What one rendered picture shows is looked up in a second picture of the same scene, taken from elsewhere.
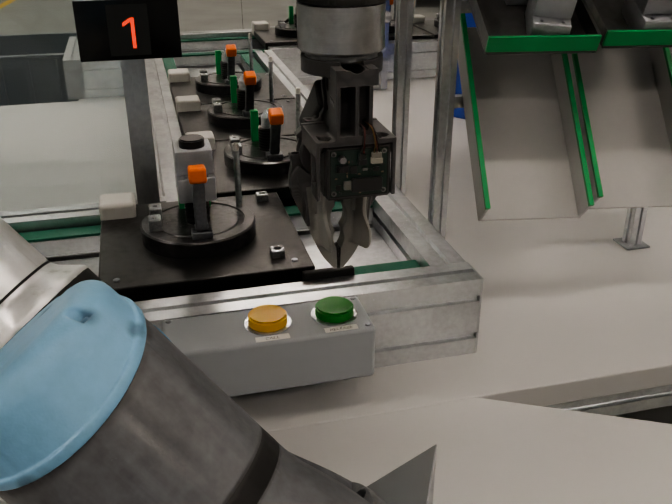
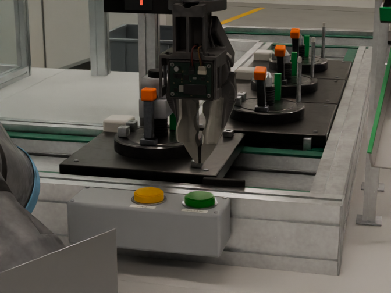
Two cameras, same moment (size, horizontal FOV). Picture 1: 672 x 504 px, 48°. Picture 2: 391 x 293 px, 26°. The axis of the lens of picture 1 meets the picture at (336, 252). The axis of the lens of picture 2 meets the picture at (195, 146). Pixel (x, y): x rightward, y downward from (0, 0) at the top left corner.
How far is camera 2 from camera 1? 0.55 m
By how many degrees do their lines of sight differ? 28
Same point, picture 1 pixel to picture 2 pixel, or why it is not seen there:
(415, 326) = (280, 237)
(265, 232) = not seen: hidden behind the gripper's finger
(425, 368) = (284, 275)
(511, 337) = (381, 274)
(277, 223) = (221, 150)
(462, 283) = (322, 206)
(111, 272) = (77, 156)
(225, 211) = not seen: hidden behind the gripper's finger
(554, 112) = not seen: outside the picture
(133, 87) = (145, 36)
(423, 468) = (98, 237)
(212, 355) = (97, 208)
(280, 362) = (145, 227)
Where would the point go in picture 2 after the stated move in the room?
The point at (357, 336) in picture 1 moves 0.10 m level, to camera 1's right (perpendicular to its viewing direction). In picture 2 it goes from (205, 219) to (277, 232)
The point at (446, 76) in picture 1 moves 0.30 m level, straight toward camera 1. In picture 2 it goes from (376, 45) to (270, 77)
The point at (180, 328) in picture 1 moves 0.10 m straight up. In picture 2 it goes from (91, 192) to (88, 121)
